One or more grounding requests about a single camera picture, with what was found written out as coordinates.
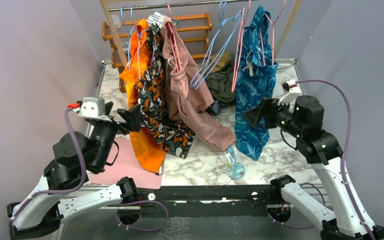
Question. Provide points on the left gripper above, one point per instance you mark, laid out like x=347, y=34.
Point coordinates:
x=132, y=116

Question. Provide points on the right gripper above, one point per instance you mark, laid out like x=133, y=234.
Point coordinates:
x=267, y=108

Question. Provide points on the blue patterned shorts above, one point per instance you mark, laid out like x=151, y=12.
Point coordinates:
x=256, y=79

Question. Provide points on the pink wire hanger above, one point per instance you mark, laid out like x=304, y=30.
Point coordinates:
x=239, y=46
x=273, y=24

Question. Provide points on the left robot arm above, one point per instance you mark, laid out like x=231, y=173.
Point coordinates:
x=84, y=149

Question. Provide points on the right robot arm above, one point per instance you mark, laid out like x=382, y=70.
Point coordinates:
x=346, y=219

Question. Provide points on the orange shorts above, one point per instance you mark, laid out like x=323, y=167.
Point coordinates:
x=146, y=151

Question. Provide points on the camouflage patterned shorts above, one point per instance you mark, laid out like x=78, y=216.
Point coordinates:
x=171, y=136

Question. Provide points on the pink shorts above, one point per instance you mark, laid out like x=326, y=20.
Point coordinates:
x=188, y=104

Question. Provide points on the hanger holding pink shorts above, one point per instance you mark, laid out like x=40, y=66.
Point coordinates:
x=173, y=40

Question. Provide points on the dark navy patterned garment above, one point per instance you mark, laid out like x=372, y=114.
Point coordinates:
x=215, y=108

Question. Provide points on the pink mat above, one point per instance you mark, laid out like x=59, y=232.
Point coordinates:
x=126, y=165

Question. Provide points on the olive green garment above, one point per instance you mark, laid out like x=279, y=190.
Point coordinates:
x=220, y=83

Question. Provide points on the clear plastic bottle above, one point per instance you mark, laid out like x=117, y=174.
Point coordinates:
x=233, y=163

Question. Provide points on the tan garment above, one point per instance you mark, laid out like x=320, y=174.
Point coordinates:
x=220, y=61

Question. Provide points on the blue lidded jar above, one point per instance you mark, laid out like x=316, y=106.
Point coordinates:
x=126, y=49

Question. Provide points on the wooden shelf unit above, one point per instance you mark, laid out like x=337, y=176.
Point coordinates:
x=194, y=30

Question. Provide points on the clear plastic cup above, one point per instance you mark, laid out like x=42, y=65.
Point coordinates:
x=117, y=22

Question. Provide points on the marker pen pack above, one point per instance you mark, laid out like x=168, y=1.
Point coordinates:
x=156, y=18

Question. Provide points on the wooden clothes rack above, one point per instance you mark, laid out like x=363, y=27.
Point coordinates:
x=104, y=3

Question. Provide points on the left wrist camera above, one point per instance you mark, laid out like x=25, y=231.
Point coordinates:
x=90, y=108

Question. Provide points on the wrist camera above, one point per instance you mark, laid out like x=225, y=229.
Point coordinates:
x=291, y=91
x=90, y=108

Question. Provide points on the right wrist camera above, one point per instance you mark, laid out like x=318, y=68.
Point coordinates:
x=291, y=91

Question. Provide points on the blue wire hanger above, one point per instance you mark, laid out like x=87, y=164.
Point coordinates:
x=227, y=26

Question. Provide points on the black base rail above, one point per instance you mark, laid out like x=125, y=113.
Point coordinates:
x=205, y=201

